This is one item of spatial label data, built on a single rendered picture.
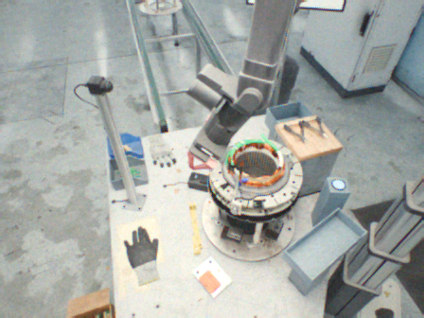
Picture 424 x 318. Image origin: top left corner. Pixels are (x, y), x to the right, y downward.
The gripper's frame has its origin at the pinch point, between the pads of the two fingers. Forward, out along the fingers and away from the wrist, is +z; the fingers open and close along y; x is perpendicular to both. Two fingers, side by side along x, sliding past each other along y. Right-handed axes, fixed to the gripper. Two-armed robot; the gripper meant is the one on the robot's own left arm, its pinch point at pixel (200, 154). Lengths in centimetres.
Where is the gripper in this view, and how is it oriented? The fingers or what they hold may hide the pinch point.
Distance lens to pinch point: 72.4
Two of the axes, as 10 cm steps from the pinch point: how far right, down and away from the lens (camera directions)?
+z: -4.4, 4.8, 7.6
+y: -3.5, 6.9, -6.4
